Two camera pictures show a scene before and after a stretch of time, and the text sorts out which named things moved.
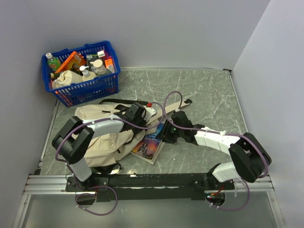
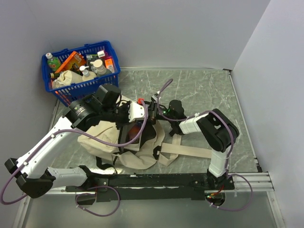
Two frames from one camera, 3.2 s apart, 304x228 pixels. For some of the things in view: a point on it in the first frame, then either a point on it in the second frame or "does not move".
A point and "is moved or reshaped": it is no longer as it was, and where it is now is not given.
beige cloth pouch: x=65 y=78 does not move
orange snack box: x=75 y=57 does not move
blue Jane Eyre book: x=148 y=149 is moved or reshaped
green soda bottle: x=53 y=62 does not move
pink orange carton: x=109 y=63 does not move
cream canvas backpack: x=109 y=149 is moved or reshaped
